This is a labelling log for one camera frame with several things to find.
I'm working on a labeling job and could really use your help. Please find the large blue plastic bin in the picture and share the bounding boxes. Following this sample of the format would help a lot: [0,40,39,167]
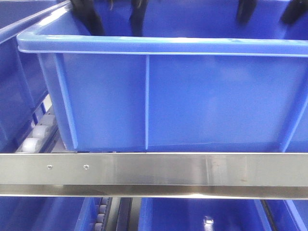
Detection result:
[17,0,308,153]

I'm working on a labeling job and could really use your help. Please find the lower blue plastic bin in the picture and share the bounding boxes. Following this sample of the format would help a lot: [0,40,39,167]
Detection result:
[138,198,308,231]

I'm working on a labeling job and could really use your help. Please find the right white roller track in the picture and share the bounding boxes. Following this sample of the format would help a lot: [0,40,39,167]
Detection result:
[16,95,58,154]

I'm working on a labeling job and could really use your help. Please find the white roller track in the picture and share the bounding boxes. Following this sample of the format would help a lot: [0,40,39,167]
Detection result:
[16,95,58,154]
[93,197,113,231]

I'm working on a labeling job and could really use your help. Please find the centre white roller track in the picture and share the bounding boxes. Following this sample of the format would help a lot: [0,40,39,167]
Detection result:
[93,197,113,231]

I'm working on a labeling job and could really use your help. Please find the steel front cross beam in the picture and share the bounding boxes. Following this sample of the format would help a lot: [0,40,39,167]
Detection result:
[0,153,308,199]

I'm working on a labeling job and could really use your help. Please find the left blue plastic bin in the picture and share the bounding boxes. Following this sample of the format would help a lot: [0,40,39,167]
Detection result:
[0,0,69,153]

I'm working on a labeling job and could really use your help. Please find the lower left blue bin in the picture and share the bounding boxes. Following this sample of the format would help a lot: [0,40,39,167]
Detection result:
[0,196,101,231]

